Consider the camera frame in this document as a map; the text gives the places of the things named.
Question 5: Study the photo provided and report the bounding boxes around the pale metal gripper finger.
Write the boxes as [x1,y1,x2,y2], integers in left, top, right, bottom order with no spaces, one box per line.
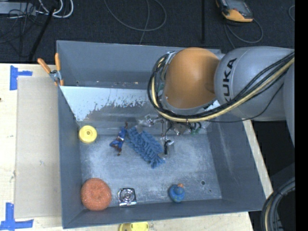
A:
[136,122,154,131]
[143,115,161,125]

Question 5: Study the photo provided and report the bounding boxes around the blue fluffy cloth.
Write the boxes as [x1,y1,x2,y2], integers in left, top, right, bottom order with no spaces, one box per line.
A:
[125,126,167,169]

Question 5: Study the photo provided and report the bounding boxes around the blue toy figure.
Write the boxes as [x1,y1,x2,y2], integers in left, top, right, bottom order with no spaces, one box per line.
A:
[109,121,128,156]

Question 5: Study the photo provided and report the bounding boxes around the grey metal bin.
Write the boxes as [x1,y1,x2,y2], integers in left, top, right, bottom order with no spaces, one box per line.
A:
[56,39,267,230]

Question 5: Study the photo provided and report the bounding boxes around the yellow round disc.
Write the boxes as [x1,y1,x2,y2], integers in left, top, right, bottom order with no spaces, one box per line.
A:
[78,125,98,144]

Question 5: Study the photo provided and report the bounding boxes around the blue rubber duck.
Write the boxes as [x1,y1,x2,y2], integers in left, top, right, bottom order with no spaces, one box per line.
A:
[168,183,186,204]

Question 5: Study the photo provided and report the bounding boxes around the orange round scrubber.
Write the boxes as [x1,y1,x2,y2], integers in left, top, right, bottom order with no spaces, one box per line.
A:
[80,177,113,212]

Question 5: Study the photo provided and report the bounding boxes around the pale flat board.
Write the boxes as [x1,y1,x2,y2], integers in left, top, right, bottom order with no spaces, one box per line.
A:
[13,76,64,219]

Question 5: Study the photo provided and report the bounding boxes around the black cylinder on white bracket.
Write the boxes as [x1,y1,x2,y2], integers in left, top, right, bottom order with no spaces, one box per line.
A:
[158,126,175,160]

